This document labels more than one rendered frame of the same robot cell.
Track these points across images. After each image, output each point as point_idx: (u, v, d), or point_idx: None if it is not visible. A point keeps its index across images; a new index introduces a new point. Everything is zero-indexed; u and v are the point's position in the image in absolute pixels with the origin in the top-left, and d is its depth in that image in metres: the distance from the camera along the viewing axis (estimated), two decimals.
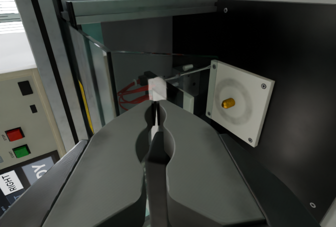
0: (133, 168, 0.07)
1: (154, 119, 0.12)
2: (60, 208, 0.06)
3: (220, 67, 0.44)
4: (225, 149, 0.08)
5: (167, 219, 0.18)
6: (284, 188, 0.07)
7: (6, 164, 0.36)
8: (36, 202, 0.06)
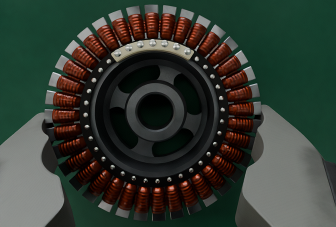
0: (46, 182, 0.07)
1: None
2: None
3: None
4: (326, 179, 0.07)
5: None
6: None
7: None
8: None
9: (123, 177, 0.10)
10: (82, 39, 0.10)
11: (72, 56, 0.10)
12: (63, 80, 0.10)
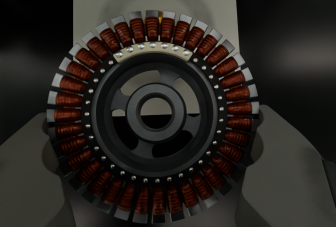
0: (47, 182, 0.07)
1: None
2: None
3: None
4: (325, 178, 0.07)
5: None
6: None
7: None
8: None
9: (122, 176, 0.10)
10: (86, 42, 0.11)
11: (75, 57, 0.10)
12: (66, 80, 0.10)
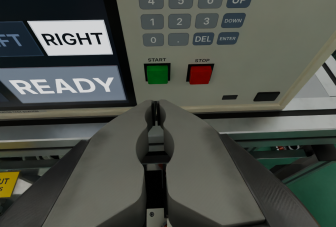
0: (133, 168, 0.07)
1: (154, 119, 0.12)
2: (60, 208, 0.06)
3: None
4: (225, 149, 0.08)
5: None
6: (284, 188, 0.07)
7: (134, 47, 0.16)
8: (36, 202, 0.06)
9: None
10: (164, 225, 0.43)
11: None
12: None
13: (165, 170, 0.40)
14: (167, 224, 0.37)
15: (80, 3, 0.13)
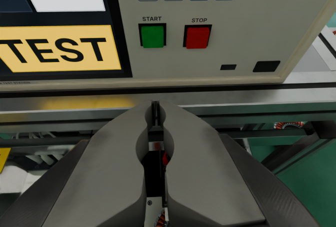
0: (133, 168, 0.07)
1: (154, 119, 0.12)
2: (60, 208, 0.06)
3: None
4: (225, 149, 0.08)
5: None
6: (284, 188, 0.07)
7: (127, 3, 0.15)
8: (36, 202, 0.06)
9: None
10: (162, 212, 0.42)
11: (160, 217, 0.41)
12: (158, 224, 0.40)
13: (163, 163, 0.43)
14: (165, 213, 0.40)
15: None
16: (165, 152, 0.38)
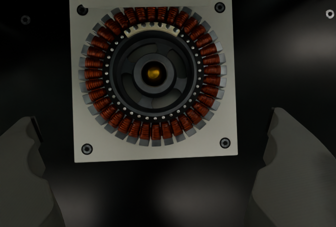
0: (34, 186, 0.07)
1: (40, 135, 0.11)
2: None
3: (224, 27, 0.19)
4: None
5: None
6: None
7: None
8: None
9: (131, 115, 0.15)
10: (104, 22, 0.15)
11: (97, 33, 0.15)
12: (91, 49, 0.15)
13: None
14: None
15: None
16: None
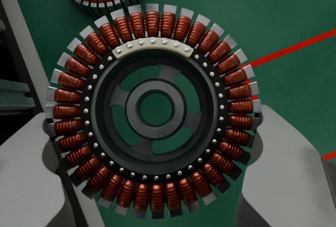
0: (47, 182, 0.07)
1: None
2: None
3: None
4: (325, 178, 0.07)
5: None
6: None
7: None
8: None
9: (122, 173, 0.10)
10: (84, 37, 0.11)
11: (74, 53, 0.10)
12: (64, 76, 0.10)
13: None
14: None
15: None
16: None
